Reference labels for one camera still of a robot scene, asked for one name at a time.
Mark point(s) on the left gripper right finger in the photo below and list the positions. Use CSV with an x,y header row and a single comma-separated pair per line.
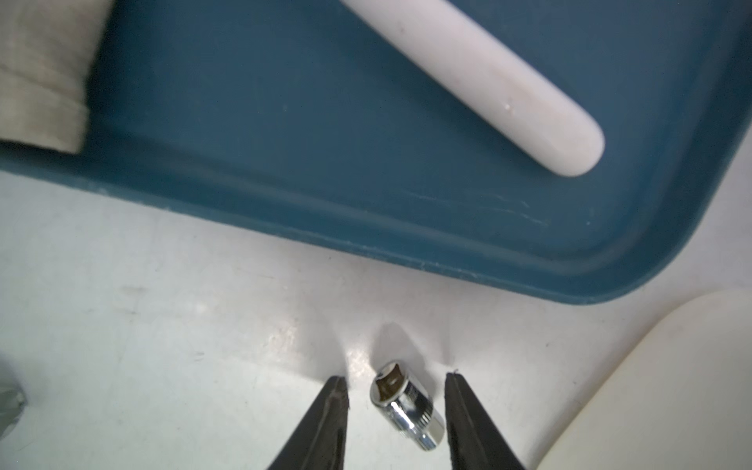
x,y
474,440

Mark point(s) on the teal plastic tray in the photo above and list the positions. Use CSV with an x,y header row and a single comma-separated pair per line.
x,y
294,118

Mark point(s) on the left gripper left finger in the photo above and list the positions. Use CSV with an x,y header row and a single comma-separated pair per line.
x,y
319,441

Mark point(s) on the white plastic storage box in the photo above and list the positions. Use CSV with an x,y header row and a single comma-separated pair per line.
x,y
680,400

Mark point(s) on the chrome socket left small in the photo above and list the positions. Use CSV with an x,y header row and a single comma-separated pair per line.
x,y
12,406

